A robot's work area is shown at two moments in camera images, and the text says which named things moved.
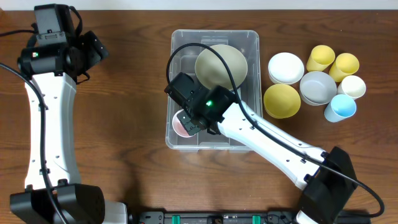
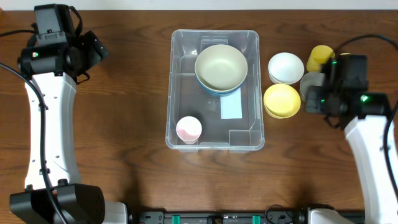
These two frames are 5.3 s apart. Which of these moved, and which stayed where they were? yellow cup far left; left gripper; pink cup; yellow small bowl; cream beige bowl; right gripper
Moved: right gripper; pink cup
Stayed: yellow cup far left; yellow small bowl; left gripper; cream beige bowl
